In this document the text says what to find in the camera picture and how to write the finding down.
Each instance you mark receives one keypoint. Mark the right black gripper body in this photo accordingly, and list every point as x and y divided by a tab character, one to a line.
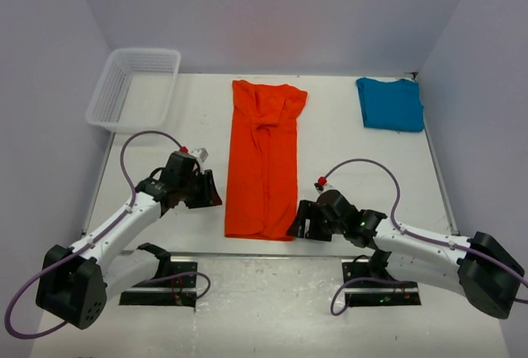
324	228

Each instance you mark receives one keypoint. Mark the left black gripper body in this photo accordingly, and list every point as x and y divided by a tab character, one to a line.
190	187

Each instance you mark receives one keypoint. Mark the orange t shirt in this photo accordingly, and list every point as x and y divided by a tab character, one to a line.
262	184

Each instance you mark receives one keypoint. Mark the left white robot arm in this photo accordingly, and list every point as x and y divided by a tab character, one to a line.
81	278

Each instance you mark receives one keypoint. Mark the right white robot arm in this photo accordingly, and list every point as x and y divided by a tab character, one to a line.
477	268

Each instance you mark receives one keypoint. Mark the white plastic basket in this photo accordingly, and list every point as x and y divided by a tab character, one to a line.
135	90

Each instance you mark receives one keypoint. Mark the blue folded t shirt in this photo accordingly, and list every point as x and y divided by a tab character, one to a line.
392	106

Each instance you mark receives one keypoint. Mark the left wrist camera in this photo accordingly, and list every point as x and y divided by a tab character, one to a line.
199	154

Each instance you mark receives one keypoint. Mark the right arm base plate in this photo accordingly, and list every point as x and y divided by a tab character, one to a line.
370	294

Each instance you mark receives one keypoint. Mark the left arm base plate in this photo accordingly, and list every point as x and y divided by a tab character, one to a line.
177	292

